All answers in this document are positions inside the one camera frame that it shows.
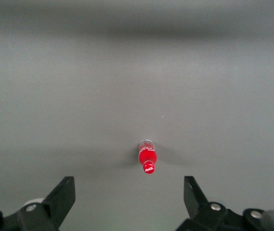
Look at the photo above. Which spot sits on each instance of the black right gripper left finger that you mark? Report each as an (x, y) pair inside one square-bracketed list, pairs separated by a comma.
[(57, 202)]

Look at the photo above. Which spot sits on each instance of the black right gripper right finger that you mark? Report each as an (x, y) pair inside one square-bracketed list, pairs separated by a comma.
[(195, 204)]

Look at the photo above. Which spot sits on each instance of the red cola bottle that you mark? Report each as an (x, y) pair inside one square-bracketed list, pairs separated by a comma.
[(147, 157)]

